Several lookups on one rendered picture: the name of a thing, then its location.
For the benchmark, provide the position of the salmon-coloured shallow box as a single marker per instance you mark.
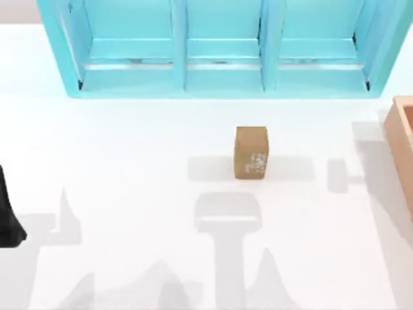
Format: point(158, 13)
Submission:
point(398, 135)

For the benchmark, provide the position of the light blue rack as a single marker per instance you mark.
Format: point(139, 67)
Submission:
point(222, 80)

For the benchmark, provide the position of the brown cardboard box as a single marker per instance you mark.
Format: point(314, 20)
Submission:
point(251, 151)

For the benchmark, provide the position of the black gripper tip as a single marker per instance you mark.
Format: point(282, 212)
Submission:
point(8, 223)

